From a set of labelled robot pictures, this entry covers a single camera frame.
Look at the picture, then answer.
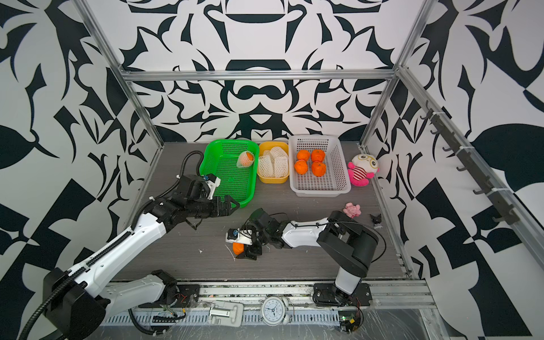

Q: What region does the small pink pig toy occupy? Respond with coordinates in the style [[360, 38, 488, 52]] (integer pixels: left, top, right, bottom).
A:
[[343, 203, 361, 218]]

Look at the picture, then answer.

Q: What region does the yellow plastic tub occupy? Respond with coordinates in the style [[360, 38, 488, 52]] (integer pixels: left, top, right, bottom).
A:
[[257, 142, 289, 184]]

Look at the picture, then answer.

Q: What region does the small circuit board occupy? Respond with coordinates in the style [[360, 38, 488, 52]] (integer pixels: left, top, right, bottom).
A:
[[339, 310, 364, 334]]

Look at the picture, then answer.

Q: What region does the netted orange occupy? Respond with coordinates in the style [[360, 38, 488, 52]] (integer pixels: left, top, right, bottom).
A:
[[310, 150, 326, 163], [232, 242, 245, 256], [293, 160, 308, 175], [311, 162, 327, 177], [237, 151, 255, 169]]

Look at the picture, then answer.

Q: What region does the white foam net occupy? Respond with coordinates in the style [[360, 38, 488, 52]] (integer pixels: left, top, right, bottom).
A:
[[273, 156, 289, 178], [270, 146, 288, 159], [258, 154, 275, 178]]

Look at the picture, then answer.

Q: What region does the pink white plush doll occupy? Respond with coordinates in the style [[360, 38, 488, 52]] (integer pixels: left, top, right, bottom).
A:
[[347, 154, 380, 186]]

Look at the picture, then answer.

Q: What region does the small black figurine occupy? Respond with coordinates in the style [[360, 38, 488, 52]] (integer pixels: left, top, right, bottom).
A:
[[370, 214, 383, 230]]

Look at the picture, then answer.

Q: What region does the white analog clock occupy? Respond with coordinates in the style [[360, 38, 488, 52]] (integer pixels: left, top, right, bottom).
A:
[[261, 296, 290, 327]]

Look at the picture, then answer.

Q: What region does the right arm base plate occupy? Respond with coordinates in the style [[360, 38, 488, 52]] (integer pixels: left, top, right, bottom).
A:
[[313, 283, 373, 307]]

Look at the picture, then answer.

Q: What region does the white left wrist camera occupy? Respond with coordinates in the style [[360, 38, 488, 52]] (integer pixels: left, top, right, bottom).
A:
[[204, 174, 221, 200]]

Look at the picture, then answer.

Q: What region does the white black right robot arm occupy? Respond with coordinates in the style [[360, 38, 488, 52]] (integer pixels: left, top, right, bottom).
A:
[[225, 208, 387, 306]]

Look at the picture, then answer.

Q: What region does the black hook rail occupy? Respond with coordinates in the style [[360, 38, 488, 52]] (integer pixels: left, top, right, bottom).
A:
[[422, 109, 521, 225]]

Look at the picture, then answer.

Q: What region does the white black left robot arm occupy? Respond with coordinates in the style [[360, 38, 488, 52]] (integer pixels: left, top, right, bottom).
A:
[[19, 150, 240, 339]]

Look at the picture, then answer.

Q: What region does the white rectangular device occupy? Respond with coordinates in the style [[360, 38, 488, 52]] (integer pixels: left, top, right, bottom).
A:
[[208, 301, 245, 327]]

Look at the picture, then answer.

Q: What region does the green plastic basket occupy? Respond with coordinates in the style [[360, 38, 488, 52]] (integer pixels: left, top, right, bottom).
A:
[[200, 140, 259, 208]]

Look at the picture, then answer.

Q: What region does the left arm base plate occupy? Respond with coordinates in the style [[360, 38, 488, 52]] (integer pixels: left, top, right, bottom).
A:
[[138, 284, 201, 309]]

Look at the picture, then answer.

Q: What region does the orange being unwrapped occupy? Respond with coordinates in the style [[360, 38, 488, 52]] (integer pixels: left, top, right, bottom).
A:
[[296, 150, 311, 162]]

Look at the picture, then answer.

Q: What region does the white perforated plastic basket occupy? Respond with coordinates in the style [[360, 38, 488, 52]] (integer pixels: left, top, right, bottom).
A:
[[288, 135, 351, 198]]

